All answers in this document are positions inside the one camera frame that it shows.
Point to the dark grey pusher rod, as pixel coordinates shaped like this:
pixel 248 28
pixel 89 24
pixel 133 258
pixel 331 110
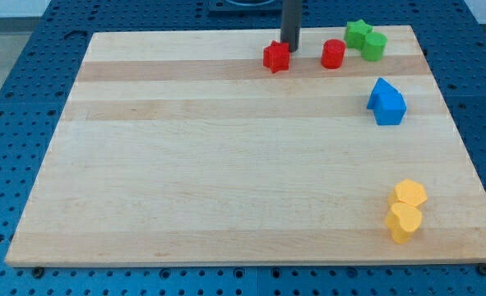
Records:
pixel 291 18

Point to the green star block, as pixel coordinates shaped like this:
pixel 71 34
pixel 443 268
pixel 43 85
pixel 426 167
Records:
pixel 355 33

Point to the blue triangle block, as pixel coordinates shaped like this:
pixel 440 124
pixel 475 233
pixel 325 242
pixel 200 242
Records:
pixel 381 87

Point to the red star block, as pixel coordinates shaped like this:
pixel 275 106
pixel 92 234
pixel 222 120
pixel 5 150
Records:
pixel 276 56

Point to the red cylinder block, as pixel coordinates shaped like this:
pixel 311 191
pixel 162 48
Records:
pixel 333 52

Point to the yellow hexagon block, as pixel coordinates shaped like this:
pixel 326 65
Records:
pixel 408 192

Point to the yellow heart block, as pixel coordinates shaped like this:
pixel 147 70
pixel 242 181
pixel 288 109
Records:
pixel 403 220

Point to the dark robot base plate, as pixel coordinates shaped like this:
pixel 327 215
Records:
pixel 251 7

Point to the blue cube block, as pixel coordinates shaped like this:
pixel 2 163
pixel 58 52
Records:
pixel 389 109

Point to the green cylinder block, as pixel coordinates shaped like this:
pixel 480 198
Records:
pixel 373 46

